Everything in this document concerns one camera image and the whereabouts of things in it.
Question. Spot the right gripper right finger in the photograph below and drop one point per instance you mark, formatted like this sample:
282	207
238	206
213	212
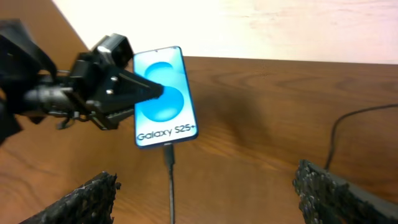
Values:
327	198

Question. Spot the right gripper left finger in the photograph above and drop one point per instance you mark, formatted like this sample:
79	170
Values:
89	203

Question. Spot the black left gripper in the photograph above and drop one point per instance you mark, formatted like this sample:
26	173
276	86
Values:
105	92

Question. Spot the blue screen Galaxy smartphone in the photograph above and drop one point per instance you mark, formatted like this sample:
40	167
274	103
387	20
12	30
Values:
171	117

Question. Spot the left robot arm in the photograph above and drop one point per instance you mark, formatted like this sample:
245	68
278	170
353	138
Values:
32	84

